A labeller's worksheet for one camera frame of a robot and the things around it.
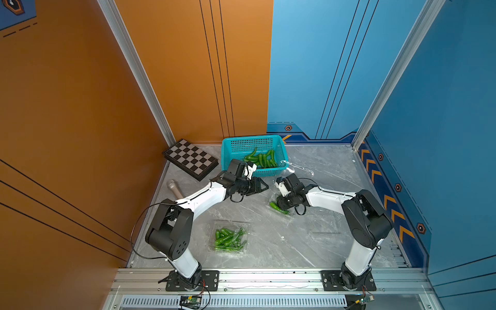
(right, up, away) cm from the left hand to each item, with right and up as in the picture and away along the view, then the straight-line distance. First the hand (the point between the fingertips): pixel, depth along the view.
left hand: (266, 185), depth 86 cm
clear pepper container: (+12, -11, -1) cm, 16 cm away
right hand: (+8, -10, +9) cm, 16 cm away
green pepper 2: (-6, +13, +24) cm, 28 cm away
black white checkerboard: (-42, +12, +23) cm, 49 cm away
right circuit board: (+36, -39, -17) cm, 56 cm away
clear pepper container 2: (+26, -19, +1) cm, 32 cm away
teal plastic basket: (-15, +19, +27) cm, 37 cm away
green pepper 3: (+4, +10, +23) cm, 25 cm away
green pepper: (+4, -10, +4) cm, 11 cm away
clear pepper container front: (-16, -21, -5) cm, 27 cm away
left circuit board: (-29, -41, -14) cm, 52 cm away
